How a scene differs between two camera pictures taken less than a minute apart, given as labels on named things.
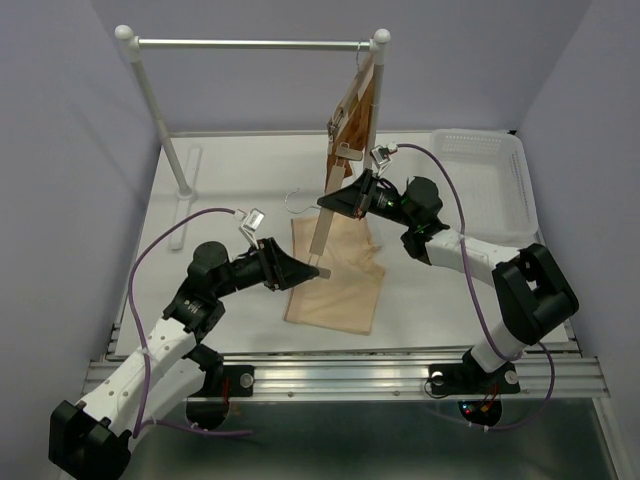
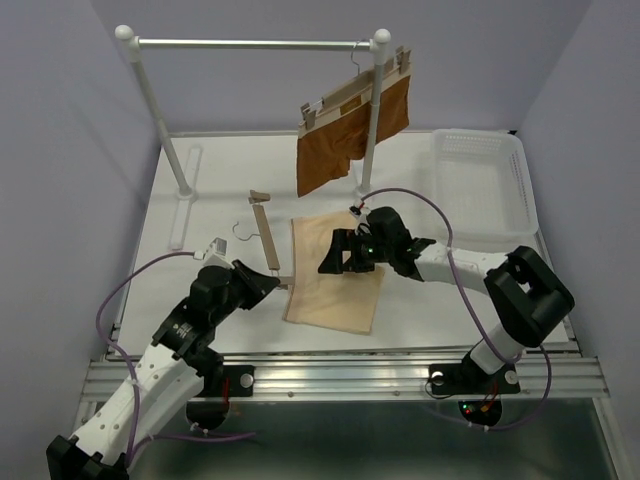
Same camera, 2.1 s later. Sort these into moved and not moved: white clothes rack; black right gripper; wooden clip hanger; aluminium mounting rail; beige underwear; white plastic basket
Moved: black right gripper; wooden clip hanger
Not moved: aluminium mounting rail; beige underwear; white plastic basket; white clothes rack
